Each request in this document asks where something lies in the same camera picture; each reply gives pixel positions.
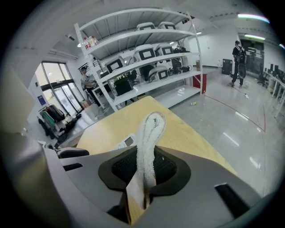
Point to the blue wall poster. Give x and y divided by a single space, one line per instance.
40 99

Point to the grey black chair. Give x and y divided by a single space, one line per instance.
73 153

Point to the glass door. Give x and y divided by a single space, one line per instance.
58 73

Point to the black office chair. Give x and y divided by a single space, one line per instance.
263 79

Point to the white floor mop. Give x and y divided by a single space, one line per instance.
246 96

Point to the white cloth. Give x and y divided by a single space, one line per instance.
147 142

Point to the black flat case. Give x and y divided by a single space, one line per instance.
227 66

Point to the long ceiling light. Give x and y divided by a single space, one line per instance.
255 37
251 17

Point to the small green floor item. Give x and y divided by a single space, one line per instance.
194 103

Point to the red cabinet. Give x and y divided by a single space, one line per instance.
198 83

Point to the row of white desks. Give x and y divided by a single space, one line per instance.
278 83

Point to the white remote control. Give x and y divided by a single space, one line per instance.
128 141

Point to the clothes rack with garments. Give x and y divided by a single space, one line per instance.
51 115

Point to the tall cardboard box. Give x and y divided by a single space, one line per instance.
197 64

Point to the black storage bin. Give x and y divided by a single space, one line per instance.
122 87

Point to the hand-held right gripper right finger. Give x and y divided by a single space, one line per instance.
200 182

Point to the white bottle red label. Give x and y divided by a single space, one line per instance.
86 42
93 41

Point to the group of white screen devices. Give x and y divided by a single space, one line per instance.
144 53

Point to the white metal shelving rack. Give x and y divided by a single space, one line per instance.
142 34

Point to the white table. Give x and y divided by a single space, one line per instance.
97 88

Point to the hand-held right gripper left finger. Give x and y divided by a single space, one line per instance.
84 178

